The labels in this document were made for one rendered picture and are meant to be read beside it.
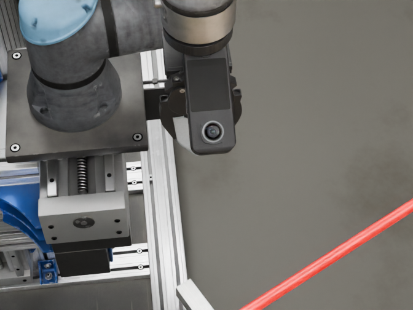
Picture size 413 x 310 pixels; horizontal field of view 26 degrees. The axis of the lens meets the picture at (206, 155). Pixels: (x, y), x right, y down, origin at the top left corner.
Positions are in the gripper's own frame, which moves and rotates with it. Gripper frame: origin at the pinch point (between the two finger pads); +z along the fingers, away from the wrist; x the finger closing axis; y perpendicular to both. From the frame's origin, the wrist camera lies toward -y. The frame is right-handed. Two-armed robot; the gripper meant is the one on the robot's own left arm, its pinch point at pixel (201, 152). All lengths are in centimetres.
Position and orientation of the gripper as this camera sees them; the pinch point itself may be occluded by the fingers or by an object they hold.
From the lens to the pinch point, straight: 105.0
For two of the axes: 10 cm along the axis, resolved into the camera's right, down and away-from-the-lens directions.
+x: -9.9, 0.9, -0.6
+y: -1.1, -8.2, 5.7
